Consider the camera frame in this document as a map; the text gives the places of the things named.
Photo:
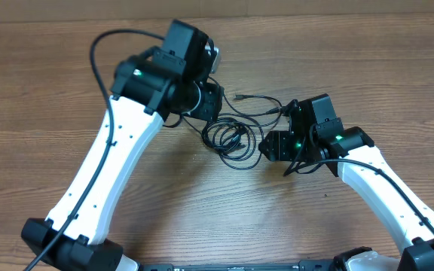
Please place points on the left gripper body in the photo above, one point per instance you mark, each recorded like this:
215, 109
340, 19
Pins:
209, 104

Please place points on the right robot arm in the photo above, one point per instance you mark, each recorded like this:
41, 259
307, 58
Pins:
316, 137

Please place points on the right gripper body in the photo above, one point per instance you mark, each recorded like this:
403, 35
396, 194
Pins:
291, 148

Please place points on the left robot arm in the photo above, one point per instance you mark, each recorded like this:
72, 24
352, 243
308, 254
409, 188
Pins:
147, 88

